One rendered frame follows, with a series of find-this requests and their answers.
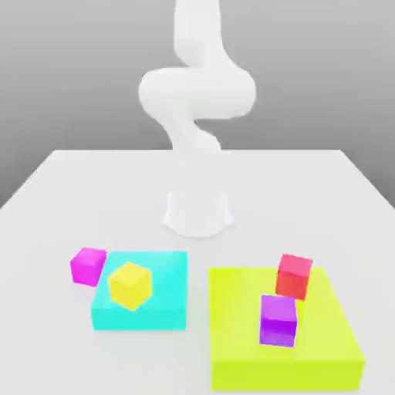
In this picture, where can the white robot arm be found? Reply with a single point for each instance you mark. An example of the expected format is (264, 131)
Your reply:
(197, 89)

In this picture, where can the small yellow cube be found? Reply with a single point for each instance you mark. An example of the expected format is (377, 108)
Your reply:
(131, 285)

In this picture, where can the small red cube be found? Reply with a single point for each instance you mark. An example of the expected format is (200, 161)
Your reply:
(293, 276)

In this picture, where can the small magenta cube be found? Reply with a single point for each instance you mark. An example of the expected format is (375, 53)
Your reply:
(86, 267)

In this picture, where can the small purple cube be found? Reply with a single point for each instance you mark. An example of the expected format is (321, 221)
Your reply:
(277, 321)

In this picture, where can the large cyan box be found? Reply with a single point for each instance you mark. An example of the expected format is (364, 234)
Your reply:
(166, 290)

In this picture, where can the large lime box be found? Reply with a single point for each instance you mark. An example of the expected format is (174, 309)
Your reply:
(240, 333)

